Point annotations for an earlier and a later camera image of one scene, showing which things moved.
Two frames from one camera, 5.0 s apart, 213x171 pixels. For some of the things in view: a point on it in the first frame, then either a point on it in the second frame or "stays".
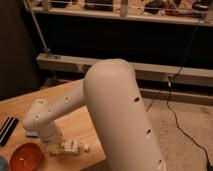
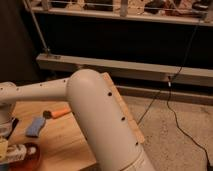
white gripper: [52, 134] -> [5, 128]
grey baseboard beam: [181, 75] stays
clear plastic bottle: [69, 146] -> [20, 152]
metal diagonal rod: [45, 48] stays
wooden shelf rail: [128, 14] stays
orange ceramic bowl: [27, 156] stays
